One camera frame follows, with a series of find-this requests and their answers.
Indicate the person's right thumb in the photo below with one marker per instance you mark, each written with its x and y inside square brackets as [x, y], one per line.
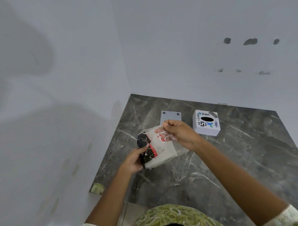
[163, 128]

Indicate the white stickered tissue box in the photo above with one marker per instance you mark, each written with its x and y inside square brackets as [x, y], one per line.
[206, 122]

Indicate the clear plastic tissue packet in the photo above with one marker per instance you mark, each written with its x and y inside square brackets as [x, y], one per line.
[157, 147]

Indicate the person's right forearm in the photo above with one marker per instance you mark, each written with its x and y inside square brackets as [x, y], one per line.
[239, 179]

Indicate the green patterned garment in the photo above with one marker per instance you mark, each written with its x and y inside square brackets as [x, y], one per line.
[179, 215]

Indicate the person's left hand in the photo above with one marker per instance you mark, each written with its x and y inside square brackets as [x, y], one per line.
[133, 161]

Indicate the person's right hand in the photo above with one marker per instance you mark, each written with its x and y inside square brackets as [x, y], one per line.
[184, 135]

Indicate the person's left forearm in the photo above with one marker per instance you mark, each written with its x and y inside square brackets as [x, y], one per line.
[111, 198]

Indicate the grey metal plate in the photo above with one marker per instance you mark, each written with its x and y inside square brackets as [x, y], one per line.
[170, 117]

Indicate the person's left thumb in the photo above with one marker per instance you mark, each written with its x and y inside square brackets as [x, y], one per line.
[143, 149]

